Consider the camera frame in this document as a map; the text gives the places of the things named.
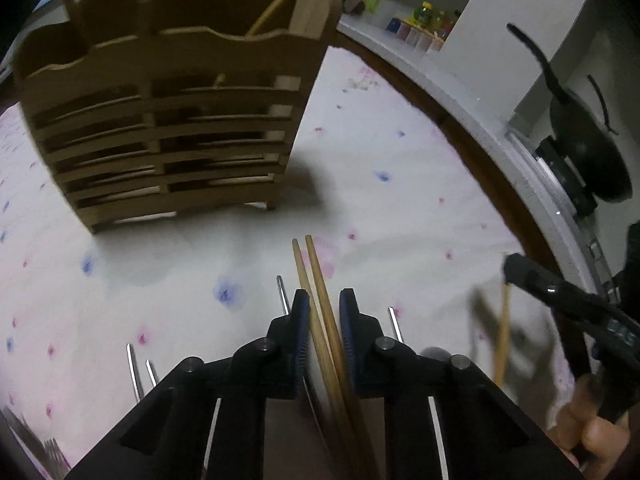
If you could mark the spice jar set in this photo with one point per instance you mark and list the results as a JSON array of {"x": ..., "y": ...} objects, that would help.
[{"x": 417, "y": 35}]

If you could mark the wooden utensil holder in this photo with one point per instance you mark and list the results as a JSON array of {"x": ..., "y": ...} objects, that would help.
[{"x": 175, "y": 60}]

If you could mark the black wok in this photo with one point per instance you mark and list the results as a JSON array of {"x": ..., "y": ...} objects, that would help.
[{"x": 587, "y": 155}]

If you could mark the white stone countertop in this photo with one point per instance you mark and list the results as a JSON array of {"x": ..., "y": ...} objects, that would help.
[{"x": 450, "y": 90}]

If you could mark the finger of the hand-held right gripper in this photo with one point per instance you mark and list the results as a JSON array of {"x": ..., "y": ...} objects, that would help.
[{"x": 537, "y": 280}]

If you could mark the green plastic cup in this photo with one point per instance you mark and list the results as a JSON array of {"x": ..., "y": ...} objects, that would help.
[{"x": 372, "y": 4}]

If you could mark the green yellow drink bottle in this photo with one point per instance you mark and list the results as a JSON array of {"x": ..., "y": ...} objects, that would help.
[{"x": 426, "y": 12}]

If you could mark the orange drink bottle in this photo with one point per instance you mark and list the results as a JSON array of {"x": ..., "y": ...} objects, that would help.
[{"x": 442, "y": 21}]

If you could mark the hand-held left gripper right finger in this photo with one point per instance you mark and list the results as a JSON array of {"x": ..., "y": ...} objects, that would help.
[{"x": 346, "y": 332}]

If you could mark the floral white tablecloth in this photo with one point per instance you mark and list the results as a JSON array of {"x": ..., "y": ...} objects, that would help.
[{"x": 400, "y": 185}]

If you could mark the person's right hand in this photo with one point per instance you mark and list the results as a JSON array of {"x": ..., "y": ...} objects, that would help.
[{"x": 595, "y": 440}]

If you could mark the gas stove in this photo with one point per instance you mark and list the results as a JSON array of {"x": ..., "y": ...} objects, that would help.
[{"x": 560, "y": 180}]

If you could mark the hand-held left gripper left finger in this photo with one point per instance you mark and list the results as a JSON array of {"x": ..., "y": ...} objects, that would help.
[{"x": 302, "y": 332}]

